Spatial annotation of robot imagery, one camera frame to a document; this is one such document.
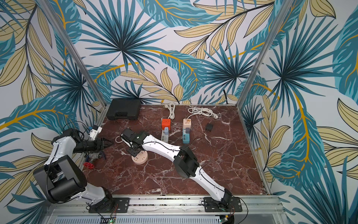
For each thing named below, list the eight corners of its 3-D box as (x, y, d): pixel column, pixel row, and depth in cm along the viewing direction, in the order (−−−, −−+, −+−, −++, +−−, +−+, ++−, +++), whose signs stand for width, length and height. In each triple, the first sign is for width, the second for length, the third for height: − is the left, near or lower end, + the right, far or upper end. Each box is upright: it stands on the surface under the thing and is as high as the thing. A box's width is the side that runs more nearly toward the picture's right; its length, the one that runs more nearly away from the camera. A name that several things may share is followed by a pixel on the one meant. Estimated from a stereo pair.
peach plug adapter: (183, 131, 105) (183, 124, 98) (182, 125, 109) (183, 118, 102) (190, 131, 105) (191, 124, 98) (190, 125, 109) (191, 118, 102)
